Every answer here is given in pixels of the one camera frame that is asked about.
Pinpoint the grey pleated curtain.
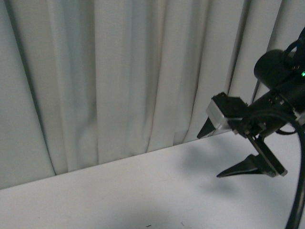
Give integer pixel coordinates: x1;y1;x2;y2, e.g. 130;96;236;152
0;0;305;188

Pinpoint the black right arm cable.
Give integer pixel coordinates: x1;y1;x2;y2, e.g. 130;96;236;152
247;109;305;229

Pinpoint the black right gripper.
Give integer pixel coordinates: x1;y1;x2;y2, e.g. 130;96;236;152
197;93;293;177

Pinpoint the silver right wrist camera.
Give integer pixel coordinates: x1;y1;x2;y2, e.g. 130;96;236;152
206;99;230;130

